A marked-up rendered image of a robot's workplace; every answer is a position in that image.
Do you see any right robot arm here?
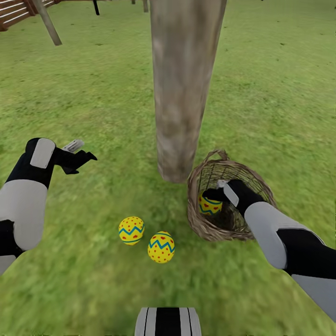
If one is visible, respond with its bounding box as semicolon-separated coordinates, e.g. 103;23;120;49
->
202;178;336;324

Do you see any wicker basket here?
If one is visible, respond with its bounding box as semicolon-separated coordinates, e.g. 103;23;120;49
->
187;148;277;242

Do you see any easter egg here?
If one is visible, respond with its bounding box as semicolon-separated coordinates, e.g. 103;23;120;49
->
198;191;224;217
118;217;144;245
148;231;175;263

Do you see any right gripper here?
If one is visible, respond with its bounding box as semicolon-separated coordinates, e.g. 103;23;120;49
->
202;188;229;203

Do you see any robot trunk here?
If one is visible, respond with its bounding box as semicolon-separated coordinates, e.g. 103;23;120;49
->
134;307;202;336

